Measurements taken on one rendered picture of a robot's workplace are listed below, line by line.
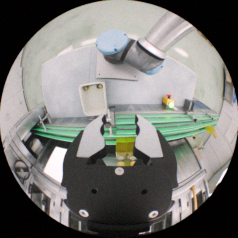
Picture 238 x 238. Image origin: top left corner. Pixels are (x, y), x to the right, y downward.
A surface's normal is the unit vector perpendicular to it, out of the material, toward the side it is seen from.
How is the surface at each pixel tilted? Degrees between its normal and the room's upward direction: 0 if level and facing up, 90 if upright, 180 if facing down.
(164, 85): 0
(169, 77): 0
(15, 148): 90
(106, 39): 9
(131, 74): 3
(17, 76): 90
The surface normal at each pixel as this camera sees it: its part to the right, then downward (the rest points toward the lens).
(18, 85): 1.00, -0.02
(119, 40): -0.17, 0.51
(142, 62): -0.42, 0.89
